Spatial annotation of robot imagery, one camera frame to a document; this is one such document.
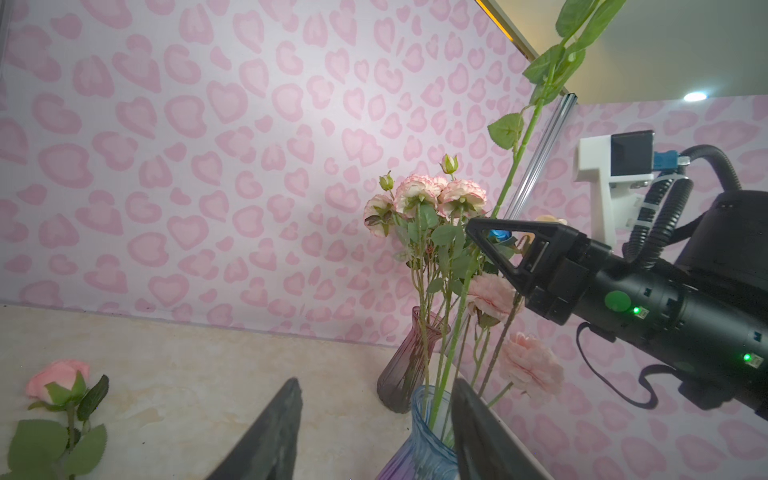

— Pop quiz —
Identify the purple blue glass vase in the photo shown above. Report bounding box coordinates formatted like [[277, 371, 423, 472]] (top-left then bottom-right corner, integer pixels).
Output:
[[376, 386, 459, 480]]

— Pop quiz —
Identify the blue flower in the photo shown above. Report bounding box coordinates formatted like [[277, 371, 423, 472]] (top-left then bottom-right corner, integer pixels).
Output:
[[488, 230, 513, 243]]

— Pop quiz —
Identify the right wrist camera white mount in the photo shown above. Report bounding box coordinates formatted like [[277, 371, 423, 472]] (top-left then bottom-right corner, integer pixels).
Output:
[[574, 130, 691, 247]]

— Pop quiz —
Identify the smoky pink glass vase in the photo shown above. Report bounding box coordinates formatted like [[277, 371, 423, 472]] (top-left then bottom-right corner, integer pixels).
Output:
[[376, 306, 444, 414]]

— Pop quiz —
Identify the right black corrugated cable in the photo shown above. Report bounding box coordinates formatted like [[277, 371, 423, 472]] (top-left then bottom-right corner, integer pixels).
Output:
[[623, 143, 742, 271]]

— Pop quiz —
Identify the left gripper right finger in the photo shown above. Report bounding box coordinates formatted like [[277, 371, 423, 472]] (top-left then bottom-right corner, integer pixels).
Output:
[[451, 379, 552, 480]]

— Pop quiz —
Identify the pink rose long stem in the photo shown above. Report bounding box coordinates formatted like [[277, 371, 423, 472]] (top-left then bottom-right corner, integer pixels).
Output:
[[1, 359, 110, 479]]

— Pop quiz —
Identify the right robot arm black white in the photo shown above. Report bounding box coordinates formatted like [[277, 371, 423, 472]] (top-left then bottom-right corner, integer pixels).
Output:
[[466, 190, 767, 416]]

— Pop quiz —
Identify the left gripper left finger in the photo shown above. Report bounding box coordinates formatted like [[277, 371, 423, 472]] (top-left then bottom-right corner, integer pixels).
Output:
[[207, 377, 303, 480]]

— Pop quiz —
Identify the pink flower sprig low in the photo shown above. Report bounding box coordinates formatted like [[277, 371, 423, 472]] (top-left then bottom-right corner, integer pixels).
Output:
[[467, 273, 565, 407]]

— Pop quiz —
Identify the pink peach peony sprig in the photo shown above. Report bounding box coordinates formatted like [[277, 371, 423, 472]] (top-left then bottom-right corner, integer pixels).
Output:
[[518, 215, 568, 246]]

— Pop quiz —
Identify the orange flower stem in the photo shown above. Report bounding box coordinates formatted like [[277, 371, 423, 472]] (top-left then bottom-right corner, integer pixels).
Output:
[[427, 1, 625, 427]]

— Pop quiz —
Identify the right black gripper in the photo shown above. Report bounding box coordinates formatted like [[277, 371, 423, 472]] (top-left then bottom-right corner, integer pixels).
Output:
[[465, 218, 611, 325]]

